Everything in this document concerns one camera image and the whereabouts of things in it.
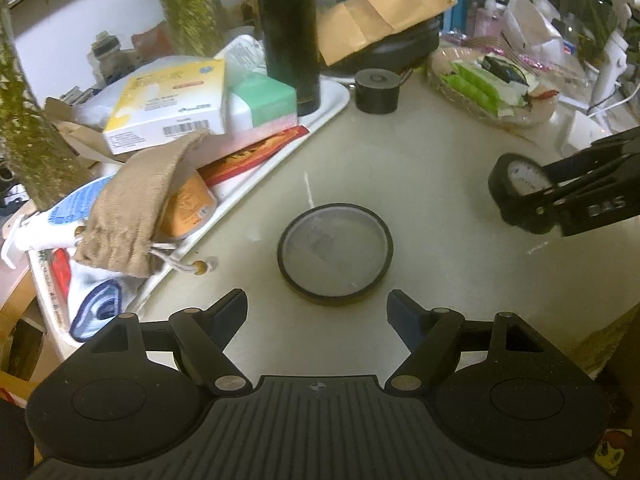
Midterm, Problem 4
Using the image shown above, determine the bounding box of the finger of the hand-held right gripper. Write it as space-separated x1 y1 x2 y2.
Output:
504 170 640 239
544 127 640 187

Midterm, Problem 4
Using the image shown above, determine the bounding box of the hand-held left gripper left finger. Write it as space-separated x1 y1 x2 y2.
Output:
75 288 254 396

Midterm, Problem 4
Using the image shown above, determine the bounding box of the red flat packet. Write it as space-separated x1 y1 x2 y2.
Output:
199 126 312 189

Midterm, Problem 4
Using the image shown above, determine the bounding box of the white plastic packet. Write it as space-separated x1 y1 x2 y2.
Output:
214 34 267 77

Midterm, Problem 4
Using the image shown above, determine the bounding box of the white blue tube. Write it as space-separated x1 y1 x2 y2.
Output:
0 179 110 269

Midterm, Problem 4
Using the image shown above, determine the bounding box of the burlap drawstring pouch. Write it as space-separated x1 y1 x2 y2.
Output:
74 129 211 279

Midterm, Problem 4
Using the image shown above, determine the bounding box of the glass vase with bamboo plant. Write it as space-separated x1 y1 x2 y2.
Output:
0 0 93 213
144 0 224 59

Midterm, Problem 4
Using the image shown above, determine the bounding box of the yellow white carton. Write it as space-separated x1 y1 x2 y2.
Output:
102 57 229 156

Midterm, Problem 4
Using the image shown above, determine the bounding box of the white tray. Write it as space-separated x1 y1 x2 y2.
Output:
27 34 351 358

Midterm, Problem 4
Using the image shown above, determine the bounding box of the white phone gimbal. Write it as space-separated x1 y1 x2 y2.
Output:
591 0 640 112

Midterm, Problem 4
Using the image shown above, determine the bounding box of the white plastic bag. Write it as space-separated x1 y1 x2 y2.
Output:
501 0 564 57

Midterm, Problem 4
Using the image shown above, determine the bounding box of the orange packet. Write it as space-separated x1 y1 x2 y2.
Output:
159 172 219 239

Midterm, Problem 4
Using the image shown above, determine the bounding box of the blue white cloth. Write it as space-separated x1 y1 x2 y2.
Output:
66 264 148 344

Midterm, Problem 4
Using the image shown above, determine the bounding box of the green white box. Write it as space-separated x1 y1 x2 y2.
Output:
200 70 300 161

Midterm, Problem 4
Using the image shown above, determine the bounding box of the small black cylinder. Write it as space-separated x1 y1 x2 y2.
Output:
354 68 402 115

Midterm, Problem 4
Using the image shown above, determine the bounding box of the black thermos bottle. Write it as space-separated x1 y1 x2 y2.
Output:
254 0 322 117

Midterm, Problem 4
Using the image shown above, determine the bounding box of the row of cosmetic boxes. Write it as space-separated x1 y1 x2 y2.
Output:
440 0 508 38

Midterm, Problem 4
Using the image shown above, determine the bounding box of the wicker basket of snack packets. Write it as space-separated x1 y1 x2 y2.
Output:
426 44 561 129

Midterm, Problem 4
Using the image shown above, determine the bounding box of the black case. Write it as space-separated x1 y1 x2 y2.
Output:
326 16 442 82

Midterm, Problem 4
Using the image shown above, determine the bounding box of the wooden chair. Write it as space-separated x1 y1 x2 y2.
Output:
0 260 53 408

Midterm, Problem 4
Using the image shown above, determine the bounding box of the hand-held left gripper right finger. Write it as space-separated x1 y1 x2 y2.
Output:
383 289 567 394

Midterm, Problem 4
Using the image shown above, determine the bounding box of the white flat box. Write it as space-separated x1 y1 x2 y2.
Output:
559 109 612 157

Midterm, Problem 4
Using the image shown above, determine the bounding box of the small black round cap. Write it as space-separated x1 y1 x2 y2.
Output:
488 152 558 234

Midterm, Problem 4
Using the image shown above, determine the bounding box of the brown paper envelope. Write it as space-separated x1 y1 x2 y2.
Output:
318 0 459 68

